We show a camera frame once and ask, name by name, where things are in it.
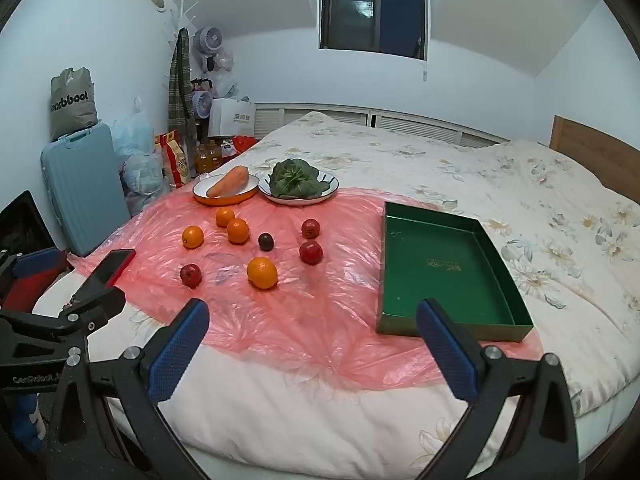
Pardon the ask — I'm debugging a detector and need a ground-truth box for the large orange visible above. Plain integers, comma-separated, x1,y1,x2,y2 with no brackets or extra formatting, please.
246,257,279,290

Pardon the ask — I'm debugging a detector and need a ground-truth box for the clear plastic bag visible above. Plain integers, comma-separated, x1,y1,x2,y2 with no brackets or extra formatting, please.
212,47,242,101

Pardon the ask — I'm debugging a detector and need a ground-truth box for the white slatted radiator cover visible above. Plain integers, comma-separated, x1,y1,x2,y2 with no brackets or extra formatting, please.
254,103,511,148

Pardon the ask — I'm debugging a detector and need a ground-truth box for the carrot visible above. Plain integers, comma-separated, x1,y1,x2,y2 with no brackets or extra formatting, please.
205,165,250,199

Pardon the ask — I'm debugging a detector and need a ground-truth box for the black flat panel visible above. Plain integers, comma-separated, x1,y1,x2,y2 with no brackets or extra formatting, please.
0,190,57,257

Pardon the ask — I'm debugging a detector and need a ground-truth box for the floral duvet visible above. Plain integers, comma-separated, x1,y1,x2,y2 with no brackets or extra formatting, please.
32,110,640,466

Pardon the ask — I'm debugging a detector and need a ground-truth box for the grey drawstring bag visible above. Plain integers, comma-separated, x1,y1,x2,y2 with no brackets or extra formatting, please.
49,67,98,143

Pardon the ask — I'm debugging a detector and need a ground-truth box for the pink plastic sheet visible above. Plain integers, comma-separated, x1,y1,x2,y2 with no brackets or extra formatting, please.
67,187,543,393

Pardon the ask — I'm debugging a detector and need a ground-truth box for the light blue suitcase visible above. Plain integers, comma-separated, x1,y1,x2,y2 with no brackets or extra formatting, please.
40,121,132,257

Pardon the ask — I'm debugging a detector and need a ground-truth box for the pale blue plastic bag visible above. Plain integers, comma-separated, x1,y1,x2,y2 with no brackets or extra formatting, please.
111,97,153,158
120,152,168,216

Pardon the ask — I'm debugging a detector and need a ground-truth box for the orange rimmed plate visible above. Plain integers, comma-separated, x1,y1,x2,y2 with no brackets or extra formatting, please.
192,173,261,207

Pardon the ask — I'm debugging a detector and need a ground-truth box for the red cloth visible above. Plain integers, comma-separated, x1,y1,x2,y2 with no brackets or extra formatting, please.
4,271,67,312

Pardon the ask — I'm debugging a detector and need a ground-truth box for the white paper bag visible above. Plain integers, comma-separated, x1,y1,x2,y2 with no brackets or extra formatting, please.
207,97,257,139

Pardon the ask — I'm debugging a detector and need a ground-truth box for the leafy green vegetable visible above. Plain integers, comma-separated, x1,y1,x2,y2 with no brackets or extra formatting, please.
269,158,326,199

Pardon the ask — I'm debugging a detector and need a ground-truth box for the person's left hand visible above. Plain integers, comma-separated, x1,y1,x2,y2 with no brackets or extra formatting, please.
7,394,48,457

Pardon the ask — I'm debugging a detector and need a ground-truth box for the green rectangular tray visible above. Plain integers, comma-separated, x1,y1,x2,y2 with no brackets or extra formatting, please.
375,201,535,343

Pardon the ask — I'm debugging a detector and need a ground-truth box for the dark window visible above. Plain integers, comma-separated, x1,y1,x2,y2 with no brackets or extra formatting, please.
319,0,429,61

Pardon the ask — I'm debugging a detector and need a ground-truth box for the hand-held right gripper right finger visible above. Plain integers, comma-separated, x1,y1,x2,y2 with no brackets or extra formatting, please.
416,298,586,480

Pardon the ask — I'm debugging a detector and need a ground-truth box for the wooden headboard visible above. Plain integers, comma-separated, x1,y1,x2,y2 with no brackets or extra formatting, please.
549,115,640,226

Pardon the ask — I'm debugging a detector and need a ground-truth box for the white patterned plate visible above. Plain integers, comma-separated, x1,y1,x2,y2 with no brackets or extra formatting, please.
256,170,341,206

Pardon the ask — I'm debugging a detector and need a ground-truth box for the white electric fan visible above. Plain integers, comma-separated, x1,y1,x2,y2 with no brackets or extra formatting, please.
192,26,224,73
191,90,215,120

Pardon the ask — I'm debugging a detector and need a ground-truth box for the red yellow rice bag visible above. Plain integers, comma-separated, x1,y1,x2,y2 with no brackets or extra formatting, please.
154,130,193,186

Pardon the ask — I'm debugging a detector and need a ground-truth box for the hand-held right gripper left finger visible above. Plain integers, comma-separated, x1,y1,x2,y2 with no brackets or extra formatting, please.
47,298,211,480

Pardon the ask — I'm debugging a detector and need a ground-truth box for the white coat rack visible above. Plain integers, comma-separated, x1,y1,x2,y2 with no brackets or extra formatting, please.
162,0,201,61

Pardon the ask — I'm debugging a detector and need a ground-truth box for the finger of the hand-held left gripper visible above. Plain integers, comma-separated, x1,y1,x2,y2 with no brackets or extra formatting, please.
0,248,68,291
59,248,137,332

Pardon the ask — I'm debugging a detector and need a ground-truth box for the plaid scarf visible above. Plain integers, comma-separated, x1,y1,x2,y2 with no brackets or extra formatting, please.
167,27,198,133

